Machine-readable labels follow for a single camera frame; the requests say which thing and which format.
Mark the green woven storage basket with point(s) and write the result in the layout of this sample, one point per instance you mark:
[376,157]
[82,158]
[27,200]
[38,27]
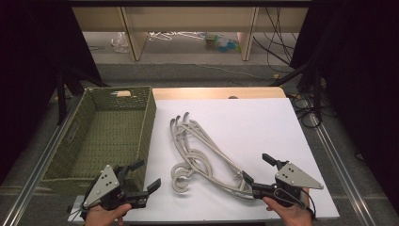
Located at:
[109,135]

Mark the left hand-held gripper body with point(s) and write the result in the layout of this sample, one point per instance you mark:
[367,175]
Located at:
[105,186]

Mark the white hangers on floor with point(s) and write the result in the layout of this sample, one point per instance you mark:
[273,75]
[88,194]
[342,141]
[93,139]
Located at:
[163,36]

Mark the black tripod stand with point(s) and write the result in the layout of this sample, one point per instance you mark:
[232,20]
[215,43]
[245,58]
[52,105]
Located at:
[317,94]
[61,97]

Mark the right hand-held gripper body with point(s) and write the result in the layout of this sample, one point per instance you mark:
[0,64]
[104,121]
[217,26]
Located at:
[293,177]

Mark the colourful plastic toys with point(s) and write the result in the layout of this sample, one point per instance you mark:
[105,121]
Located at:
[221,43]

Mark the white table mat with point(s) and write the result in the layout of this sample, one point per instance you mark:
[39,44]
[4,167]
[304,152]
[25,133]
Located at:
[251,125]

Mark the person's right hand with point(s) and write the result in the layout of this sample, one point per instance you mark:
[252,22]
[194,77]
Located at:
[293,216]

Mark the person's left hand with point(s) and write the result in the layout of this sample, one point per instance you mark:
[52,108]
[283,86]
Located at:
[103,217]

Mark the light wooden table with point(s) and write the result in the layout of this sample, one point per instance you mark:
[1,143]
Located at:
[204,93]

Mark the clear plastic bag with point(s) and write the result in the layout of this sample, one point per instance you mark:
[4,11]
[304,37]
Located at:
[119,42]

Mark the beige wooden shelf unit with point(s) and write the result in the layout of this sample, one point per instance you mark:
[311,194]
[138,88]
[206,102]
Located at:
[188,19]

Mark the black curtain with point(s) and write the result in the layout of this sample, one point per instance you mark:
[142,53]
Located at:
[31,62]
[360,78]

